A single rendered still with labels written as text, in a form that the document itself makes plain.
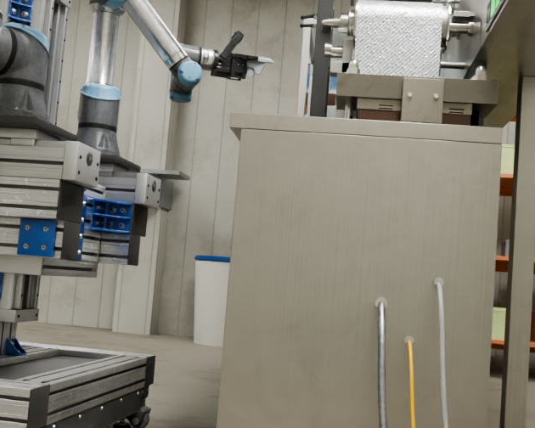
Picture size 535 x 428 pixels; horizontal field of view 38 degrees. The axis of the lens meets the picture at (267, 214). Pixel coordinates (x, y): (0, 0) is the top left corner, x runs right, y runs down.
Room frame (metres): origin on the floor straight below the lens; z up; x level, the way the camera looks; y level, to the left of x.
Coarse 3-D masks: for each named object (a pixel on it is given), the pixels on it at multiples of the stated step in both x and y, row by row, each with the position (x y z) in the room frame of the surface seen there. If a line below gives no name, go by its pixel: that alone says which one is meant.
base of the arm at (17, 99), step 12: (0, 84) 1.78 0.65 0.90; (12, 84) 1.77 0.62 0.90; (24, 84) 1.78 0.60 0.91; (36, 84) 1.80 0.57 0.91; (0, 96) 1.77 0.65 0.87; (12, 96) 1.77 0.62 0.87; (24, 96) 1.78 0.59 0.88; (36, 96) 1.80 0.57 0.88; (0, 108) 1.76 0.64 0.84; (12, 108) 1.76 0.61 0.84; (24, 108) 1.78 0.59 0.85; (36, 108) 1.79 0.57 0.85
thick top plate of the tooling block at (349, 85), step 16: (352, 80) 1.90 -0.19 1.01; (368, 80) 1.90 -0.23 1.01; (384, 80) 1.89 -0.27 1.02; (400, 80) 1.89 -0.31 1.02; (448, 80) 1.88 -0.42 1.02; (464, 80) 1.87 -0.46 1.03; (480, 80) 1.87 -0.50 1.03; (336, 96) 1.91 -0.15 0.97; (352, 96) 1.90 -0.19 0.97; (368, 96) 1.90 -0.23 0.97; (384, 96) 1.89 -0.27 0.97; (400, 96) 1.89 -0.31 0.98; (448, 96) 1.88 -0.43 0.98; (464, 96) 1.87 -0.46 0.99; (480, 96) 1.87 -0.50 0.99; (496, 96) 1.86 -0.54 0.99; (480, 112) 1.96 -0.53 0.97
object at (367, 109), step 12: (360, 108) 1.91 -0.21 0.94; (372, 108) 1.91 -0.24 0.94; (384, 108) 1.91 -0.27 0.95; (396, 108) 1.90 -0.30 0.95; (444, 108) 1.89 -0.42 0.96; (456, 108) 1.88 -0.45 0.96; (468, 108) 1.88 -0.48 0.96; (384, 120) 1.90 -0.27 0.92; (396, 120) 1.90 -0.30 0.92; (444, 120) 1.89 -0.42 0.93; (456, 120) 1.89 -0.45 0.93; (468, 120) 1.88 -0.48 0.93
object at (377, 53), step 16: (368, 32) 2.09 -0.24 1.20; (384, 32) 2.09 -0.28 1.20; (368, 48) 2.09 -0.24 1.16; (384, 48) 2.09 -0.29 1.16; (400, 48) 2.08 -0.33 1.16; (416, 48) 2.08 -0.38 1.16; (432, 48) 2.08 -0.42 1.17; (368, 64) 2.09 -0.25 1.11; (384, 64) 2.09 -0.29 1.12; (400, 64) 2.08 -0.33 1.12; (416, 64) 2.08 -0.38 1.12; (432, 64) 2.07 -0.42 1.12
